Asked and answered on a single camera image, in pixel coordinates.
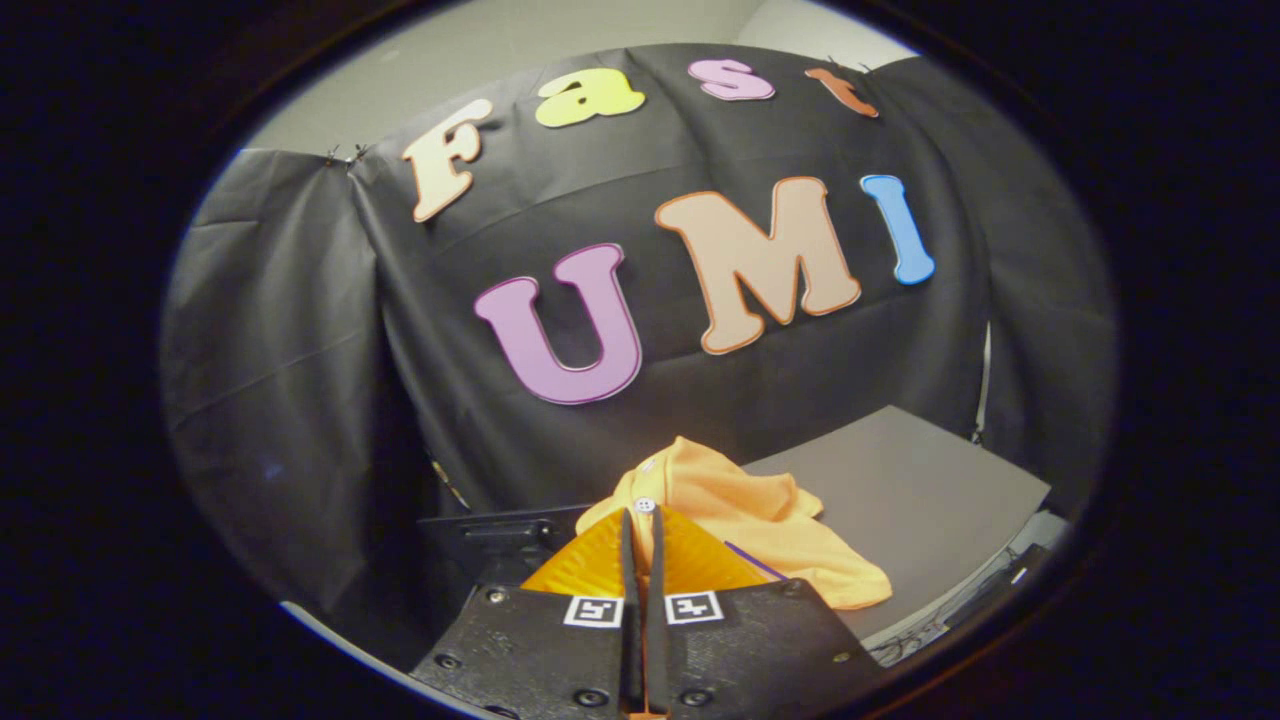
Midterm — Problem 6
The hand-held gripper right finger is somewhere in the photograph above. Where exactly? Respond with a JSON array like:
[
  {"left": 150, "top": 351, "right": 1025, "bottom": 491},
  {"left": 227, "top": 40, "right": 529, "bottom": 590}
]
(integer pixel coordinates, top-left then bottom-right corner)
[{"left": 645, "top": 505, "right": 886, "bottom": 720}]

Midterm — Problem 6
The black backdrop cloth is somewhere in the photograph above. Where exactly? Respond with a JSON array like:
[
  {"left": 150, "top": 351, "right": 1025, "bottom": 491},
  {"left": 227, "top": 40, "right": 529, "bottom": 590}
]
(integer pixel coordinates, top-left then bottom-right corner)
[{"left": 160, "top": 42, "right": 1118, "bottom": 651}]

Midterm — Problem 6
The beige cabinet with dark frame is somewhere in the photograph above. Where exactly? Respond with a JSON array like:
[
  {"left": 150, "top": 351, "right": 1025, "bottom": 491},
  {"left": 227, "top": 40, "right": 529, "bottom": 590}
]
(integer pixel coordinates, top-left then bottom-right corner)
[{"left": 740, "top": 405, "right": 1053, "bottom": 641}]

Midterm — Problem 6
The orange shirt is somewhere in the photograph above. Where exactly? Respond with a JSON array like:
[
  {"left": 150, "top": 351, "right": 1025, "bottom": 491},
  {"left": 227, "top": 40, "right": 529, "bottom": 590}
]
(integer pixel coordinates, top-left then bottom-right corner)
[{"left": 575, "top": 436, "right": 893, "bottom": 611}]

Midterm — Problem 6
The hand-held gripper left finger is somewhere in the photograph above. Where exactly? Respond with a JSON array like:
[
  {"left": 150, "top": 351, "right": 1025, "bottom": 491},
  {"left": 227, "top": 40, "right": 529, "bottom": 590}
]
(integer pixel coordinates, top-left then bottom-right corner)
[{"left": 410, "top": 508, "right": 643, "bottom": 720}]

